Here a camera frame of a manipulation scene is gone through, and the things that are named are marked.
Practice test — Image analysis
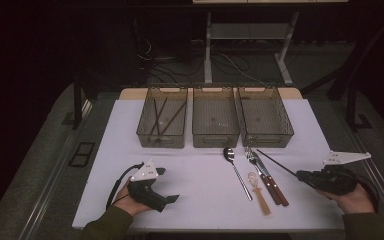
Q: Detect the white table board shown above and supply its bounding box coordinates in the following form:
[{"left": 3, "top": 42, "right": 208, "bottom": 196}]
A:
[{"left": 71, "top": 98, "right": 369, "bottom": 233}]

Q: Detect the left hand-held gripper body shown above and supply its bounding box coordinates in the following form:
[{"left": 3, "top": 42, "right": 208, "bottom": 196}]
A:
[{"left": 127, "top": 159, "right": 168, "bottom": 213}]

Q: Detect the white floor cable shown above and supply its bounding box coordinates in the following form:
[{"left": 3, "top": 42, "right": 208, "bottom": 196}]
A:
[{"left": 219, "top": 52, "right": 265, "bottom": 85}]

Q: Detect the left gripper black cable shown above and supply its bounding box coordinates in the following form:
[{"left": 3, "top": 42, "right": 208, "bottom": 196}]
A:
[{"left": 105, "top": 161, "right": 145, "bottom": 211}]

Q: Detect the bundle of black floor cables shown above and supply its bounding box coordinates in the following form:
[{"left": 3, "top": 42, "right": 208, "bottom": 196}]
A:
[{"left": 134, "top": 36, "right": 252, "bottom": 86}]

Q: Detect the metal spoon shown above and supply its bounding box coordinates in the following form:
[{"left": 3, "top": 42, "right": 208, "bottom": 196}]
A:
[{"left": 222, "top": 147, "right": 254, "bottom": 202}]

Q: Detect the black metal stand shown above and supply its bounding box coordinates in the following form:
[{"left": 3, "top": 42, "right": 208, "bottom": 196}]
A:
[
  {"left": 71, "top": 66, "right": 96, "bottom": 131},
  {"left": 299, "top": 13, "right": 384, "bottom": 133}
]

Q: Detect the white desk with metal legs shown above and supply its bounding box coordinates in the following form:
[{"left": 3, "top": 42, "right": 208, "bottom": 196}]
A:
[{"left": 191, "top": 0, "right": 349, "bottom": 87}]

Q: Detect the person's left hand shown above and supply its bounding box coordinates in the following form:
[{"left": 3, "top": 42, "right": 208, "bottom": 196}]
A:
[{"left": 113, "top": 182, "right": 153, "bottom": 218}]

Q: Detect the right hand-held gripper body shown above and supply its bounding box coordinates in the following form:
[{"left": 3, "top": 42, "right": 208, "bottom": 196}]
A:
[{"left": 311, "top": 150, "right": 372, "bottom": 195}]

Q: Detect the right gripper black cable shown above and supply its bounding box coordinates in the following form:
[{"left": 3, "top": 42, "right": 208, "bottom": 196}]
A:
[{"left": 346, "top": 168, "right": 381, "bottom": 214}]

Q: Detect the person's right hand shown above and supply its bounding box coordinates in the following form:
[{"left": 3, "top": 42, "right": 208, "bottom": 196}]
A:
[{"left": 316, "top": 182, "right": 376, "bottom": 215}]

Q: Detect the fork with wooden handle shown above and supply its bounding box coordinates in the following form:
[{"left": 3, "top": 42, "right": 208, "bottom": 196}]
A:
[{"left": 244, "top": 147, "right": 283, "bottom": 206}]

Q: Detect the transparent grey plastic bin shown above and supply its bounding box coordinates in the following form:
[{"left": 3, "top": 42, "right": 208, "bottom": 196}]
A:
[
  {"left": 135, "top": 85, "right": 189, "bottom": 150},
  {"left": 191, "top": 85, "right": 241, "bottom": 149},
  {"left": 235, "top": 85, "right": 295, "bottom": 149}
]

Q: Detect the knife with wooden handle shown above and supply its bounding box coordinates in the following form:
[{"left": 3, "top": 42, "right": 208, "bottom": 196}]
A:
[{"left": 251, "top": 151, "right": 290, "bottom": 207}]

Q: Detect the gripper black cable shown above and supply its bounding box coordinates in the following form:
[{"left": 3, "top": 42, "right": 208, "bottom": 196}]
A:
[
  {"left": 105, "top": 161, "right": 145, "bottom": 211},
  {"left": 346, "top": 168, "right": 381, "bottom": 214}
]

